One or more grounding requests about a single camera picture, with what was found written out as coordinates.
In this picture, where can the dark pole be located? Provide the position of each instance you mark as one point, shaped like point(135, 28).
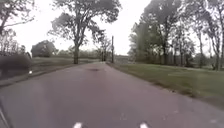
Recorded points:
point(112, 50)

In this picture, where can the small tree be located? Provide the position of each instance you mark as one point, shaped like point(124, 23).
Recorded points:
point(105, 48)

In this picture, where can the grey asphalt road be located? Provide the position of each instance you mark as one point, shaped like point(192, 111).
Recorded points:
point(100, 96)

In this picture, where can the large leafy tree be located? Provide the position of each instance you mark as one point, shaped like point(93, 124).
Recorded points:
point(76, 36)

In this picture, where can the grass field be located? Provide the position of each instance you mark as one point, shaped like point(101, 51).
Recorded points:
point(56, 63)

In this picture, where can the row of tall trees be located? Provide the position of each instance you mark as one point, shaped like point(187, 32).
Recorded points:
point(173, 36)

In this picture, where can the robot's own part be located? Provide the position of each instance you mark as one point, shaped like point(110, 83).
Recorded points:
point(77, 125)
point(143, 125)

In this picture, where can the green grass verge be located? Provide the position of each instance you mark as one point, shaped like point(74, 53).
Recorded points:
point(180, 78)

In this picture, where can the round dark bush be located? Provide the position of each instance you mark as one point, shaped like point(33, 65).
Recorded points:
point(43, 49)

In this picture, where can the low dark hedge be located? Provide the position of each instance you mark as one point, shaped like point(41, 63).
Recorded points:
point(15, 65)

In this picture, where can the bare trees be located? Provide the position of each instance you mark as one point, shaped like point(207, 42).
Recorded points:
point(10, 30)

